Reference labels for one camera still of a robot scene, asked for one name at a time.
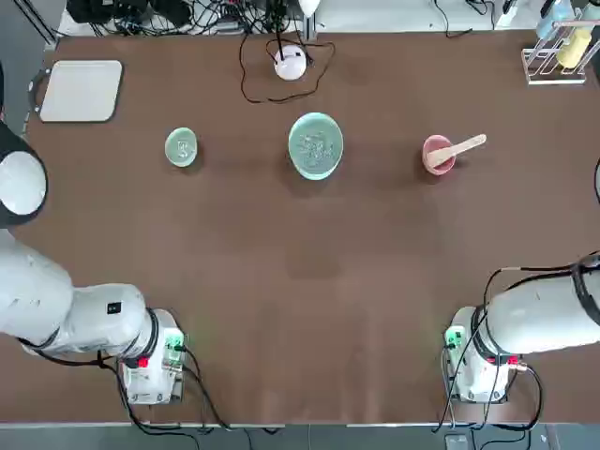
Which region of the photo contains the small green bowl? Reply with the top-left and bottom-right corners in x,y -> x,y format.
164,127 -> 199,168

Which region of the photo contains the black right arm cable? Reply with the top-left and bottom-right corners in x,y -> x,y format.
433,252 -> 600,432

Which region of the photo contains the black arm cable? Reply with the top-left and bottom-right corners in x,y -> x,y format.
18,308 -> 231,430
433,252 -> 600,432

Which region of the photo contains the large green bowl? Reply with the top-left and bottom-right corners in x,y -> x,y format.
287,112 -> 345,180

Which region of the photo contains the white tray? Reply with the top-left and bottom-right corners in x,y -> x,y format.
39,59 -> 124,124

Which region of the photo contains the cream spoon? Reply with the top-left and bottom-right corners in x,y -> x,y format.
427,134 -> 488,166

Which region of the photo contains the yellow cup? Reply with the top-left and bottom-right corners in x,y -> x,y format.
556,25 -> 593,69

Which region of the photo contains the blue cup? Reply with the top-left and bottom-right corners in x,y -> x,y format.
535,0 -> 574,39

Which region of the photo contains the pink bowl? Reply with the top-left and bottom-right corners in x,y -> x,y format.
422,134 -> 458,175

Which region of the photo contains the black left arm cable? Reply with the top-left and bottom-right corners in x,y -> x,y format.
18,308 -> 231,430

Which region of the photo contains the black lamp cable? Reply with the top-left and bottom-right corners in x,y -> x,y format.
240,32 -> 337,105

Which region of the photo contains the white wire cup rack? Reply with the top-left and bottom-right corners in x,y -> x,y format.
520,8 -> 590,86

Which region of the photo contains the white desk lamp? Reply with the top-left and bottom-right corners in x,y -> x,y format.
266,0 -> 323,81

